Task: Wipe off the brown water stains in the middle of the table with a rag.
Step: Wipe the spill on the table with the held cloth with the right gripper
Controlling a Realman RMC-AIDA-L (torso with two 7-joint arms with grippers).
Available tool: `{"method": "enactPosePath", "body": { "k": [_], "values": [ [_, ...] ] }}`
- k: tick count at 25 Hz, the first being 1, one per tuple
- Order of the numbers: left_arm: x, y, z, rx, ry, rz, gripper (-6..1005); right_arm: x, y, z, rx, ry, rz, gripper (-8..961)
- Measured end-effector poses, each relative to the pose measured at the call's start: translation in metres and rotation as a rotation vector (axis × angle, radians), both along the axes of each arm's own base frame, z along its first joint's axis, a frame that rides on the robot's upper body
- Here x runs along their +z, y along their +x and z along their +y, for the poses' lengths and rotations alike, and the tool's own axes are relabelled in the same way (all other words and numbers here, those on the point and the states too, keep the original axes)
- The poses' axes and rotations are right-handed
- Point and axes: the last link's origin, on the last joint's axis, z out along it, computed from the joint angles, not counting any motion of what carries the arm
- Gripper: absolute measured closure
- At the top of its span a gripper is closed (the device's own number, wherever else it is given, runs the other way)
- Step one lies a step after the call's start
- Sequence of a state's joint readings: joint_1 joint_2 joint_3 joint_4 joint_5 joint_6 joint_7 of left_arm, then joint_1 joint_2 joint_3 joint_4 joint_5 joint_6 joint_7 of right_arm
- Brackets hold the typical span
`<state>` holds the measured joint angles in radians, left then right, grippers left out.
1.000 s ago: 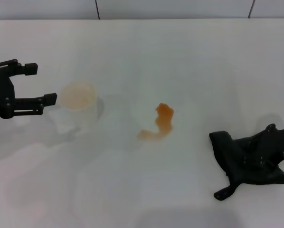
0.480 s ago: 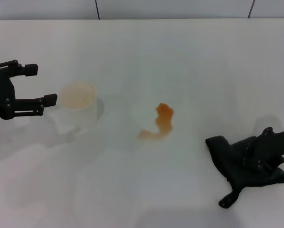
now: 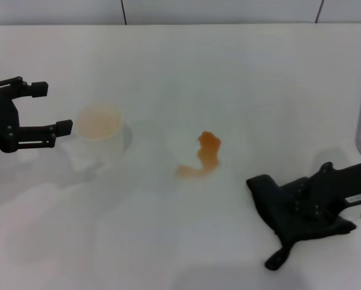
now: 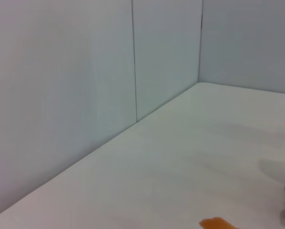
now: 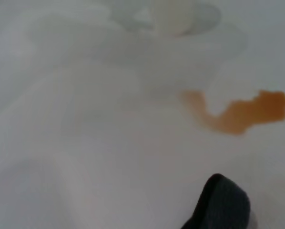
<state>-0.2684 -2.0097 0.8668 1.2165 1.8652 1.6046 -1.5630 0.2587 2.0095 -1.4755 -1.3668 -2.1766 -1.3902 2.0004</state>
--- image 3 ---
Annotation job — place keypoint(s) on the dark blue rag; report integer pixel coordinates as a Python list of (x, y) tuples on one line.
[(268, 199)]

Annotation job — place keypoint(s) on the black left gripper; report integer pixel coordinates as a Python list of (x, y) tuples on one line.
[(1, 117)]

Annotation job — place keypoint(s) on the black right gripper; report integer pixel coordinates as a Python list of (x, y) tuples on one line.
[(343, 184)]

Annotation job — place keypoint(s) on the white paper cup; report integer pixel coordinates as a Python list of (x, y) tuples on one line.
[(99, 124)]

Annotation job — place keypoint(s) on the brown water stain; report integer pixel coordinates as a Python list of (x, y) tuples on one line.
[(209, 151)]

